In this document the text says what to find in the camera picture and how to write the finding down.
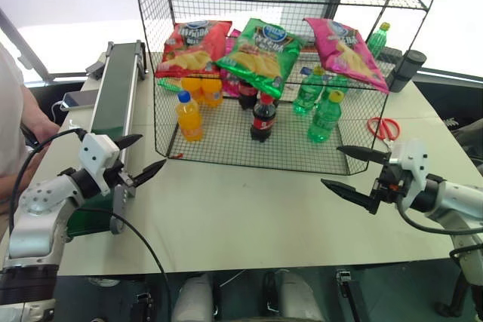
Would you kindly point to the orange soda bottle blue cap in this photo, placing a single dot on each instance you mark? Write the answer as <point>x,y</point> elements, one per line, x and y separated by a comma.
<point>189,120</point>

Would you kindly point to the person in white shirt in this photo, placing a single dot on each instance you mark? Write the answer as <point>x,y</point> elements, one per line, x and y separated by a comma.
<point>9,111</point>

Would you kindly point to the person's bare forearm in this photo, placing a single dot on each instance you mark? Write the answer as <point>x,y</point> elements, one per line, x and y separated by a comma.
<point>37,114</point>

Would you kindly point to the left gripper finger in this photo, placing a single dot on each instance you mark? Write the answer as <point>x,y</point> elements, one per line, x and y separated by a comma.
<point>150,172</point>
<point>129,141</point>

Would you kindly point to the magenta snack bag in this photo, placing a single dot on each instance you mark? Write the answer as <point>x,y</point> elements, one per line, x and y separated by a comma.
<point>231,42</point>

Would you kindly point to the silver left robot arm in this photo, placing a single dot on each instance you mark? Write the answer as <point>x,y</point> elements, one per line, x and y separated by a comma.
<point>35,220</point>

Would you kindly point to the black cylinder container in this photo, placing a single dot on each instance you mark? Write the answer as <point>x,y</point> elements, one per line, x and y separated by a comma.
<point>409,65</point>

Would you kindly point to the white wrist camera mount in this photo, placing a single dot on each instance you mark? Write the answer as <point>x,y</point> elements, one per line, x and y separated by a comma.
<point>413,163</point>
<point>96,154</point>

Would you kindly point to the small blue packet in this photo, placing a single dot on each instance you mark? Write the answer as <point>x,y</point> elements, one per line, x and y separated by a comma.
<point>306,71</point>

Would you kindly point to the cola bottle red cap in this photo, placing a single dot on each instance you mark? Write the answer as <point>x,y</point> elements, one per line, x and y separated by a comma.
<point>263,120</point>
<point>247,95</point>

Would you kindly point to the small green snack bag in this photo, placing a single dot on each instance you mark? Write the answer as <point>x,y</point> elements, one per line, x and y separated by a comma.
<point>168,84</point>

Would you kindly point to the red potato chips bag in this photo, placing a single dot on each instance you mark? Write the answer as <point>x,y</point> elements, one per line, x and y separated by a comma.
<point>196,45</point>

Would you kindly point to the green conveyor belt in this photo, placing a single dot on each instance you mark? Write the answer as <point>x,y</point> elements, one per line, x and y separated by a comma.
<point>113,92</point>

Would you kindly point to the green potato chips bag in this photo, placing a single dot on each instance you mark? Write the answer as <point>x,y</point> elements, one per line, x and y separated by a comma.
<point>260,58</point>

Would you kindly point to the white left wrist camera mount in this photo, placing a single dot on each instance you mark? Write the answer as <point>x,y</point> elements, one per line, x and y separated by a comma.
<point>96,154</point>

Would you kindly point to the pink potato chips bag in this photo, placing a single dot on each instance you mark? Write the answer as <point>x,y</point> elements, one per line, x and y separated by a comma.
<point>351,54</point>

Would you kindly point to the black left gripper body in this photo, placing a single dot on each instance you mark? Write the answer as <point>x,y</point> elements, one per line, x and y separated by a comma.
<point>117,175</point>

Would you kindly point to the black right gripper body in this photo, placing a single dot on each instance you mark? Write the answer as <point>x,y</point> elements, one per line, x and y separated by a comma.
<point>390,186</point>

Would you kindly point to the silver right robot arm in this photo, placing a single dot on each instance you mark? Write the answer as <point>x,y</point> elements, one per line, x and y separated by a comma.
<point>456,201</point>

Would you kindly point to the green soda bottle yellow cap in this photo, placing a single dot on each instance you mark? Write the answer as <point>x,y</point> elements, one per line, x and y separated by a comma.
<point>378,42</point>
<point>324,118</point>
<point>307,94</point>
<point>337,83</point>

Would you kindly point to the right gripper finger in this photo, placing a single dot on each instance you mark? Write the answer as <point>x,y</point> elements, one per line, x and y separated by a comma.
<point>351,194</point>
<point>364,154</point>

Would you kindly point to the white rounded shape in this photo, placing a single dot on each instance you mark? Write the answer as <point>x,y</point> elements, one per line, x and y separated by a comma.
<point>194,299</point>
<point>300,295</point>

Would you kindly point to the grey phone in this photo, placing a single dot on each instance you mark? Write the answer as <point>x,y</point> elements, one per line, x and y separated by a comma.
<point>81,99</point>

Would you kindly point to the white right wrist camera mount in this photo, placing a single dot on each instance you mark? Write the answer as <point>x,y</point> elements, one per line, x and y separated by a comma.
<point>413,163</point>

